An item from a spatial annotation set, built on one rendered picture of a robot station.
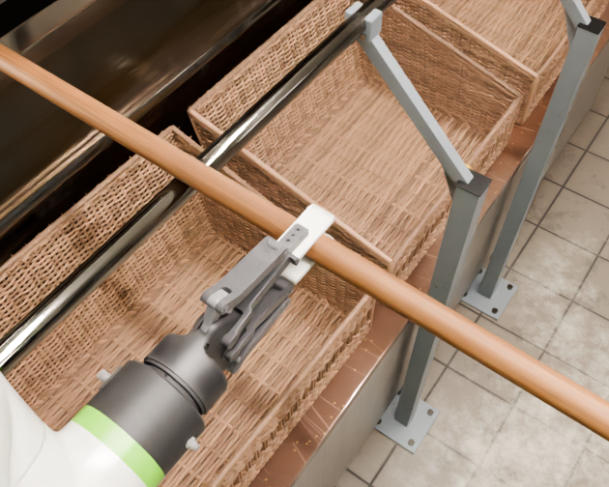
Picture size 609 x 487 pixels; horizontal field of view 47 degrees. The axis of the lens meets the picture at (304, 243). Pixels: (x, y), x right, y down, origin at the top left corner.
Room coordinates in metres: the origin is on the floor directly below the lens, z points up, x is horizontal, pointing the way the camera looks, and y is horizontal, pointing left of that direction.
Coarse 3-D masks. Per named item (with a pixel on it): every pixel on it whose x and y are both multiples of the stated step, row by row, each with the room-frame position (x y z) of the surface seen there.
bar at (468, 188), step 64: (384, 0) 0.87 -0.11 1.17; (576, 0) 1.13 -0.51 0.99; (320, 64) 0.74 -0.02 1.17; (384, 64) 0.81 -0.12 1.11; (576, 64) 1.09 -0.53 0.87; (256, 128) 0.62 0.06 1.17; (192, 192) 0.52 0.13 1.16; (128, 256) 0.43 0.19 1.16; (448, 256) 0.70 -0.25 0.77; (64, 320) 0.36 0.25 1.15
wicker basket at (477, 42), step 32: (416, 0) 1.40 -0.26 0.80; (448, 0) 1.70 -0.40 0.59; (480, 0) 1.70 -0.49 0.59; (512, 0) 1.70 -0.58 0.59; (544, 0) 1.70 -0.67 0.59; (608, 0) 1.66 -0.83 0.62; (448, 32) 1.35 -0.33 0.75; (480, 32) 1.56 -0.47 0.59; (512, 32) 1.56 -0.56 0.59; (544, 32) 1.56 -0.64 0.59; (480, 64) 1.30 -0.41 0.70; (512, 64) 1.25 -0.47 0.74; (544, 64) 1.26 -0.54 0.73
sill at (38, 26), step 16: (16, 0) 0.86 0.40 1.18; (32, 0) 0.86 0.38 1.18; (48, 0) 0.86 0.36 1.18; (64, 0) 0.87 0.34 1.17; (80, 0) 0.89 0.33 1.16; (96, 0) 0.91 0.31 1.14; (0, 16) 0.82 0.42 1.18; (16, 16) 0.82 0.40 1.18; (32, 16) 0.82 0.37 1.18; (48, 16) 0.84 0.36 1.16; (64, 16) 0.86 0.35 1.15; (0, 32) 0.79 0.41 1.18; (16, 32) 0.80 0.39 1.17; (32, 32) 0.81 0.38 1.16; (48, 32) 0.83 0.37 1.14; (16, 48) 0.79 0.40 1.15
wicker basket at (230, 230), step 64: (256, 192) 0.82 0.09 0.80; (64, 256) 0.69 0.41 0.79; (192, 256) 0.83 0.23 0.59; (128, 320) 0.68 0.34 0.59; (192, 320) 0.68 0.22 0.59; (320, 320) 0.68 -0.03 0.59; (64, 384) 0.55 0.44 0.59; (256, 384) 0.55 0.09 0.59; (320, 384) 0.53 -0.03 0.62; (256, 448) 0.39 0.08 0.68
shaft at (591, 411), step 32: (0, 64) 0.70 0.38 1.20; (32, 64) 0.69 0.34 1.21; (64, 96) 0.63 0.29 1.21; (96, 128) 0.59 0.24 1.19; (128, 128) 0.58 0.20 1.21; (160, 160) 0.53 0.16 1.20; (192, 160) 0.53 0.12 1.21; (224, 192) 0.48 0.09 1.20; (256, 224) 0.45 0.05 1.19; (288, 224) 0.44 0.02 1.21; (320, 256) 0.40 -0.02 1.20; (352, 256) 0.40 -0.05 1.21; (384, 288) 0.36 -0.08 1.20; (416, 288) 0.37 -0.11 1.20; (416, 320) 0.34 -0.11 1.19; (448, 320) 0.33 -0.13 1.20; (480, 352) 0.30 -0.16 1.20; (512, 352) 0.30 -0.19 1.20; (544, 384) 0.27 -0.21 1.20; (576, 384) 0.27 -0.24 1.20; (576, 416) 0.24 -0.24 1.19; (608, 416) 0.23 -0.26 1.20
